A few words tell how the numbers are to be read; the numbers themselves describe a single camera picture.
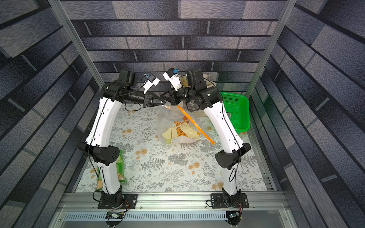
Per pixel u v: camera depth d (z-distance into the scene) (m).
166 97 0.63
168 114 1.10
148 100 0.59
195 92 0.51
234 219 0.72
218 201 0.73
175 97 0.56
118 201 0.66
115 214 0.71
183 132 0.88
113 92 0.50
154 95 0.63
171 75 0.55
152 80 0.60
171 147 0.95
